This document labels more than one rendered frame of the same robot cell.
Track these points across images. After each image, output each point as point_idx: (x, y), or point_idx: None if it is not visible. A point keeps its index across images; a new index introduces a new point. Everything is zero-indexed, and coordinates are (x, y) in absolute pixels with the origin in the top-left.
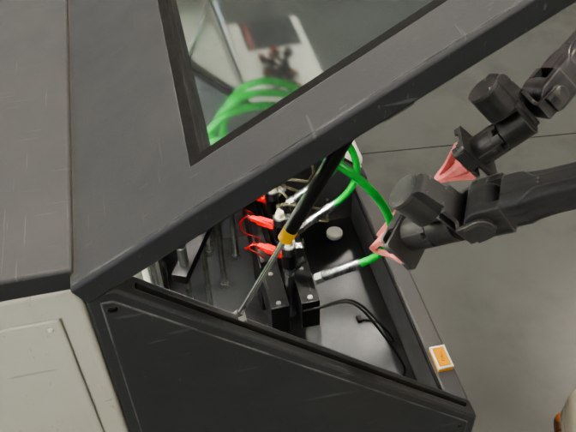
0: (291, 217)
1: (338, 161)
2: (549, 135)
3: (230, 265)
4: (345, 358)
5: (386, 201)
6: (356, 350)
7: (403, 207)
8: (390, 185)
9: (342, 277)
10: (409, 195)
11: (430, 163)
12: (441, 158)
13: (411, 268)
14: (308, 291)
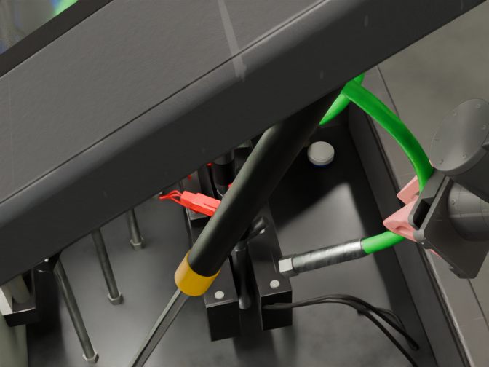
0: (203, 239)
1: (316, 117)
2: None
3: (147, 208)
4: None
5: (399, 76)
6: (354, 363)
7: (462, 173)
8: (406, 51)
9: (332, 230)
10: (476, 147)
11: (466, 17)
12: (481, 9)
13: (468, 277)
14: (271, 274)
